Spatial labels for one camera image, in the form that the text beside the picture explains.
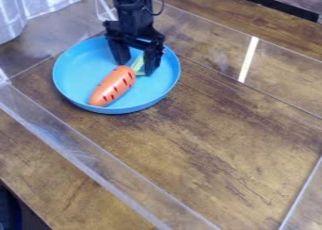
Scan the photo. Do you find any blue round tray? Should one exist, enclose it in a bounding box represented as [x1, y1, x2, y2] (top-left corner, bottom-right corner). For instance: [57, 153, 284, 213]
[53, 36, 182, 114]

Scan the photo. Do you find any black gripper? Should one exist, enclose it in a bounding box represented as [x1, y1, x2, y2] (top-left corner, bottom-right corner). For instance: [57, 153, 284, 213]
[103, 0, 164, 75]

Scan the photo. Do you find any orange toy carrot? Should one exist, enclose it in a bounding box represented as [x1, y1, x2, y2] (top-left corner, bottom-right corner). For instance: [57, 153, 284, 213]
[88, 56, 144, 107]

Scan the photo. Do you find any clear acrylic enclosure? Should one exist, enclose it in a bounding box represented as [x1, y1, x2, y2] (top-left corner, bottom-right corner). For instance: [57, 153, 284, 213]
[0, 0, 322, 230]

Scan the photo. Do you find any grey white curtain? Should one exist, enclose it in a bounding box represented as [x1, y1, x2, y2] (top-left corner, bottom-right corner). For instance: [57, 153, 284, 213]
[0, 0, 113, 45]

